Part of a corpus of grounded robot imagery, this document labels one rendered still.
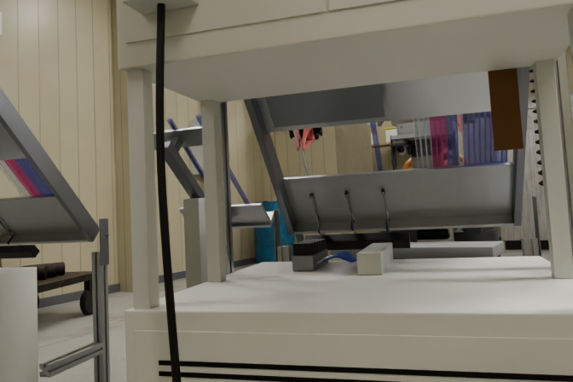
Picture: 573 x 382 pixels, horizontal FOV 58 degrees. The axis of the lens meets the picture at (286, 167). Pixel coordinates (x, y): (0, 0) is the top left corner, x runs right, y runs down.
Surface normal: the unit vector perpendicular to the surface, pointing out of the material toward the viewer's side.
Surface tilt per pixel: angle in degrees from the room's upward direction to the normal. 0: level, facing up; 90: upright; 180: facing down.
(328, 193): 133
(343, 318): 90
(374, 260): 90
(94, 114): 90
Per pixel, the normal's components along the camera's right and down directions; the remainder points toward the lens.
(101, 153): 0.86, -0.08
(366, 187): -0.17, 0.64
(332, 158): -0.51, -0.04
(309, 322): -0.29, -0.06
